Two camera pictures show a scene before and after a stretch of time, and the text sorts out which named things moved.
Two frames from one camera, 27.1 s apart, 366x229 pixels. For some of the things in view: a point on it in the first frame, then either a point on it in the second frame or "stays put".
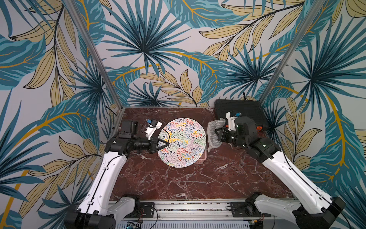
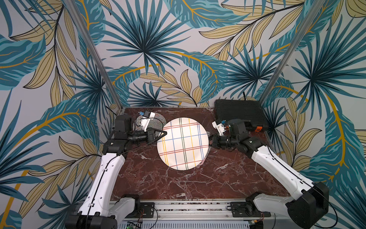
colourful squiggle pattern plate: [188, 140] -> [158, 121]
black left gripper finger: [167, 144] -> [156, 139]
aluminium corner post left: [82, 28] stays put
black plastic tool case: [251, 109] stays put
